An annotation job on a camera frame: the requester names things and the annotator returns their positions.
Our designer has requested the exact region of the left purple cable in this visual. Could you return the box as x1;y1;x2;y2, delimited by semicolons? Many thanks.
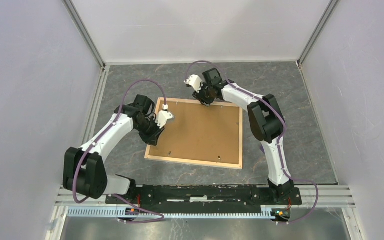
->
72;78;165;224

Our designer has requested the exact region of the aluminium rail front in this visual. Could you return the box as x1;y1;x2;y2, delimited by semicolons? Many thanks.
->
55;184;357;209

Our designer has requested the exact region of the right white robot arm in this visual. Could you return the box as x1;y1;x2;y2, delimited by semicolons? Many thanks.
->
184;68;294;204

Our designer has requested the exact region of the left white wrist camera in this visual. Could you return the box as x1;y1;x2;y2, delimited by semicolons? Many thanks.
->
155;103;175;129

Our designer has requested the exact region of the left aluminium corner post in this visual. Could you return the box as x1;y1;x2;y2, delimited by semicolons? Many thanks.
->
62;0;106;69

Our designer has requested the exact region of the white photo frame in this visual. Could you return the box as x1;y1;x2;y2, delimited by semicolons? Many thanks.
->
144;97;244;170

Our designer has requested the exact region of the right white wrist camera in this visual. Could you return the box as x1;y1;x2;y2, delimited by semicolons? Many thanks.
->
183;74;204;93

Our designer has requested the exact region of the right aluminium corner post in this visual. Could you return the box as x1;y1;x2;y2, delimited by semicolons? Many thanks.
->
296;0;340;68

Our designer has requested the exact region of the aluminium corner post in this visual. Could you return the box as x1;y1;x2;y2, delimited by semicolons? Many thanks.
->
296;0;340;68
62;0;106;69

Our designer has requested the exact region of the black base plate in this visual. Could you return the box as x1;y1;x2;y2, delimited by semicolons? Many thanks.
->
123;184;303;214

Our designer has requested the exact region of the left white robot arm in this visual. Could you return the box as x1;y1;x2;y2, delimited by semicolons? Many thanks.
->
62;94;175;204

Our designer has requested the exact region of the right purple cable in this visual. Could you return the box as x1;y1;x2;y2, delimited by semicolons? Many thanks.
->
185;60;320;225

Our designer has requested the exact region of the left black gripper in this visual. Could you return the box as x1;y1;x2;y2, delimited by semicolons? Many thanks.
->
135;116;166;147

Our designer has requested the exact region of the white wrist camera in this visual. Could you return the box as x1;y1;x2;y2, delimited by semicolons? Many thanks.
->
155;103;175;129
183;74;204;93

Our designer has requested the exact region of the purple cable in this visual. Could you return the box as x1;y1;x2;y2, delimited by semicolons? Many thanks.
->
72;78;165;224
185;60;320;225

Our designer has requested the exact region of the slotted cable duct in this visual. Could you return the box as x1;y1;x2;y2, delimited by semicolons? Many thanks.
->
67;206;275;220

